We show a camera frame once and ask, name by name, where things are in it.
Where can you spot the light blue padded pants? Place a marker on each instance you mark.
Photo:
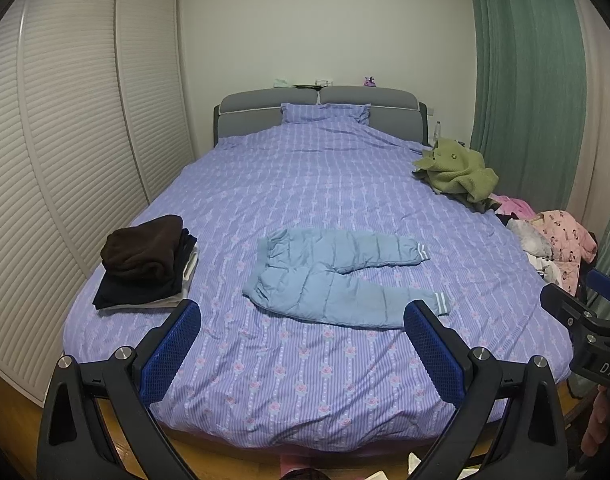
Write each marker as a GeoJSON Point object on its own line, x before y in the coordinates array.
{"type": "Point", "coordinates": [309, 274]}

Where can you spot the purple floral pillow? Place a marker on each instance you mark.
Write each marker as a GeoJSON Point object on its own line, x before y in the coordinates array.
{"type": "Point", "coordinates": [303, 113]}

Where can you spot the pink patterned garment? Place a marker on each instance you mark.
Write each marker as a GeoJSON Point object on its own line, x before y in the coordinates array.
{"type": "Point", "coordinates": [571, 244]}

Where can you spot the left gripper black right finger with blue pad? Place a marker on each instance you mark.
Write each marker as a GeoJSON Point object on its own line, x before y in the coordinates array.
{"type": "Point", "coordinates": [529, 442]}

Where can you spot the olive green jacket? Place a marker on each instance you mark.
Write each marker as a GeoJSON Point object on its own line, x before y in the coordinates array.
{"type": "Point", "coordinates": [459, 173]}

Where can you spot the grey upholstered headboard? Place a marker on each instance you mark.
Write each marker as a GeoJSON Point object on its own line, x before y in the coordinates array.
{"type": "Point", "coordinates": [395, 112]}

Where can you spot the bright pink garment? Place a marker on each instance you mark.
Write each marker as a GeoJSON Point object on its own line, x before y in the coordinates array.
{"type": "Point", "coordinates": [514, 207]}

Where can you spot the person's right hand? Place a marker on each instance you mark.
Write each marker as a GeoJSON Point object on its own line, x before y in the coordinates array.
{"type": "Point", "coordinates": [597, 429]}

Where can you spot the white louvered wardrobe doors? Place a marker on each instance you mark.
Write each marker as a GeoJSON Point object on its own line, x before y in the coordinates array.
{"type": "Point", "coordinates": [92, 128]}

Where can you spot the black folded garment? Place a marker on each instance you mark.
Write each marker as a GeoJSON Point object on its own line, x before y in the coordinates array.
{"type": "Point", "coordinates": [186, 243]}

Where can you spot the grey white garment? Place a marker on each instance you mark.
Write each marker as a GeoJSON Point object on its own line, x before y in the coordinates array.
{"type": "Point", "coordinates": [538, 250]}

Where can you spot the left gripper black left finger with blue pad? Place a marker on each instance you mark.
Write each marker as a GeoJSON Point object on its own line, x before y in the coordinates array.
{"type": "Point", "coordinates": [75, 442]}

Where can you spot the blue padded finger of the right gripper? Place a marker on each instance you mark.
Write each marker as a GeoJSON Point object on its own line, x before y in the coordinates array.
{"type": "Point", "coordinates": [599, 283]}

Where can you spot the purple toy on headboard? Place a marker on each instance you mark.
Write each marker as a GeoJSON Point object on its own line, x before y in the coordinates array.
{"type": "Point", "coordinates": [369, 81]}

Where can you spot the green curtain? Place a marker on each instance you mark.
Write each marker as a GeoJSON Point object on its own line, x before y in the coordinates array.
{"type": "Point", "coordinates": [542, 113]}

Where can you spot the clear plastic bottle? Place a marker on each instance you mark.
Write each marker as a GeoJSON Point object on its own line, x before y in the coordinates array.
{"type": "Point", "coordinates": [437, 131]}

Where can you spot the dark brown folded garment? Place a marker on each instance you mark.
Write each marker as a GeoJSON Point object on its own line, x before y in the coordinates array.
{"type": "Point", "coordinates": [147, 249]}

